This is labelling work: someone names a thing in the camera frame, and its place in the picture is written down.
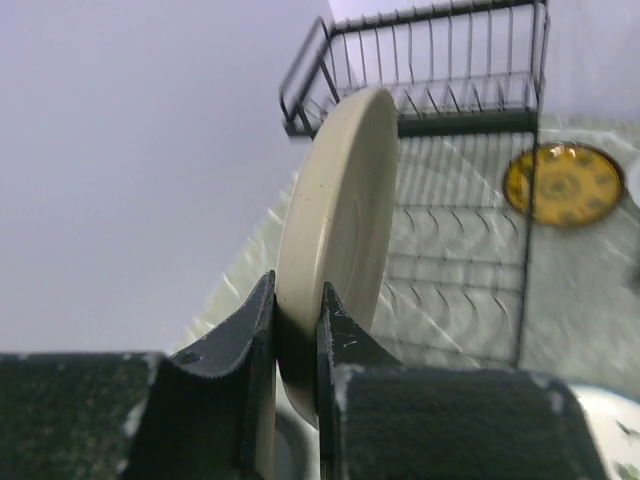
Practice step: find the watermelon pattern white plate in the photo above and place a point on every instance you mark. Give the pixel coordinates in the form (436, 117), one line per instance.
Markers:
(613, 420)

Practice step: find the beige speckled ceramic plate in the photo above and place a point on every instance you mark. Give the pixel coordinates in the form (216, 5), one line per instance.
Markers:
(337, 230)

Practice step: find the yellow patterned glass plate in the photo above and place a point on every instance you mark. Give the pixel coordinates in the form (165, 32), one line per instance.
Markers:
(564, 184)

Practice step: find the pale blue scalloped plate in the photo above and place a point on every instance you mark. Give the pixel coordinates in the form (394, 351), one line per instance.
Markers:
(633, 182)

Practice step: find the black wire dish rack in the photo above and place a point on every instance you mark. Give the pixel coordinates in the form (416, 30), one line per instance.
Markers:
(466, 79)

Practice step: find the beige and blue plate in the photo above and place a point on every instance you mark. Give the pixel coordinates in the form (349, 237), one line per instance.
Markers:
(296, 450)

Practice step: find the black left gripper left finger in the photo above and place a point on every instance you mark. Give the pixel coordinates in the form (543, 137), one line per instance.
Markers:
(211, 409)

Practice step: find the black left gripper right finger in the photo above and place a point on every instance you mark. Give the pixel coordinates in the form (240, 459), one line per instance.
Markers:
(381, 419)

